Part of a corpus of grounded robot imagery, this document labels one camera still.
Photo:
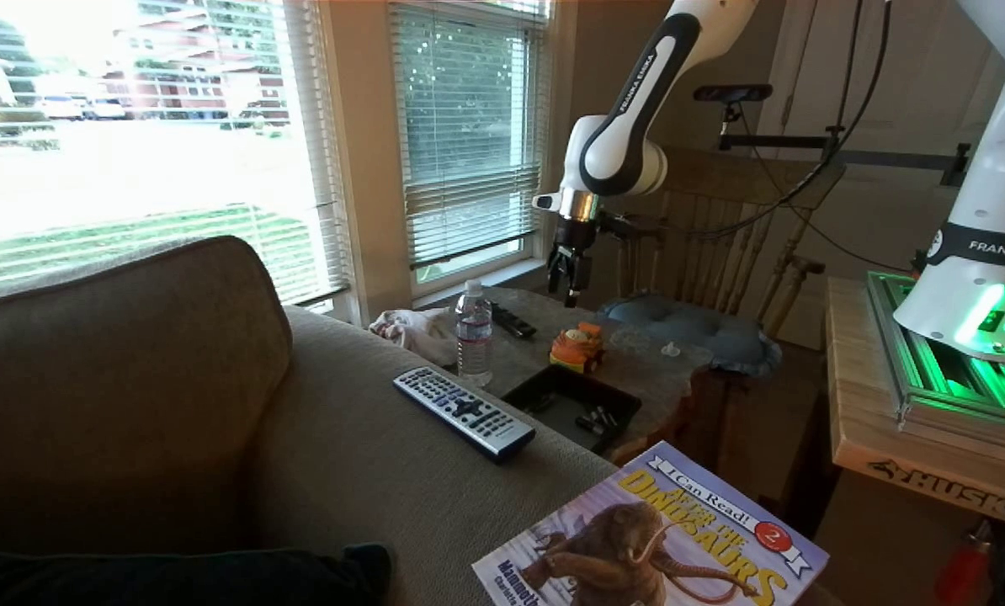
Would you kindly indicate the blue seat cushion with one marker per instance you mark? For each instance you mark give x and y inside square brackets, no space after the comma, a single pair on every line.
[713,337]

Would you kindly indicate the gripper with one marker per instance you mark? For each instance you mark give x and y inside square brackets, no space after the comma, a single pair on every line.
[576,233]

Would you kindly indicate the white panelled door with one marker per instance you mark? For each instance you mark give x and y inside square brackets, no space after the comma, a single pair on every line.
[915,84]

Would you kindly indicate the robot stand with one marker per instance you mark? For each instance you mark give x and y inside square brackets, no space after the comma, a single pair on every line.
[869,404]

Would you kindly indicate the large window with blinds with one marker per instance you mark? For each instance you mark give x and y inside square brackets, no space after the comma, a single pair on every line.
[132,168]

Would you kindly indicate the narrow window with blinds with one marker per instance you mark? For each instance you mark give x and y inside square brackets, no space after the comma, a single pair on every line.
[469,135]

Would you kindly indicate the black box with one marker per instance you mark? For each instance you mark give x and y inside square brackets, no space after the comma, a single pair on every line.
[566,396]

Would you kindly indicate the white crumpled cloth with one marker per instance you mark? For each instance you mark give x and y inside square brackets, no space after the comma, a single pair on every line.
[414,330]

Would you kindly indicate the dinosaur picture book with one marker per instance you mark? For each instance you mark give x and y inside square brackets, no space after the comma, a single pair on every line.
[637,539]

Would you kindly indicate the small white plastic piece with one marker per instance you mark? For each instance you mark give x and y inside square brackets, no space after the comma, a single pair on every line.
[671,349]

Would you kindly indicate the orange toy car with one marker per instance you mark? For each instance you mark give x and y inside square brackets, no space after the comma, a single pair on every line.
[576,345]

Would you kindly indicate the camera on mount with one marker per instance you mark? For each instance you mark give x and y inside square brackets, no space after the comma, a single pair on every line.
[731,93]

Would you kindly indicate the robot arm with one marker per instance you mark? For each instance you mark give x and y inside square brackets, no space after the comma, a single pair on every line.
[637,101]

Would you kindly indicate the wooden spindle chair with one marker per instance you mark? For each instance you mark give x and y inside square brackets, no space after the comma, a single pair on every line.
[721,227]

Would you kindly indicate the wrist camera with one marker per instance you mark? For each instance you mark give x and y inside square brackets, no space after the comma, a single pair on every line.
[616,227]

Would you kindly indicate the black remote control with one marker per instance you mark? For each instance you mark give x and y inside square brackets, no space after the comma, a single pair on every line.
[513,321]

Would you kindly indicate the red clamp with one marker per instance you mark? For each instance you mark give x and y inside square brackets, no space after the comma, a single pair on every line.
[965,568]

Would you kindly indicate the clear plastic water bottle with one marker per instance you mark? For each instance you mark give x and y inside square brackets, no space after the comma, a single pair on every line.
[474,337]

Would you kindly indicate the silver remote control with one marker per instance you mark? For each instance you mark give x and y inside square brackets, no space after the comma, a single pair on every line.
[467,414]

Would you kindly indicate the heap of batteries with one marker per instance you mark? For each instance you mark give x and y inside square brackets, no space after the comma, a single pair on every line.
[597,419]

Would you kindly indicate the beige fabric sofa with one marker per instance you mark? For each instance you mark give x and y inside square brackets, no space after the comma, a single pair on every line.
[216,438]

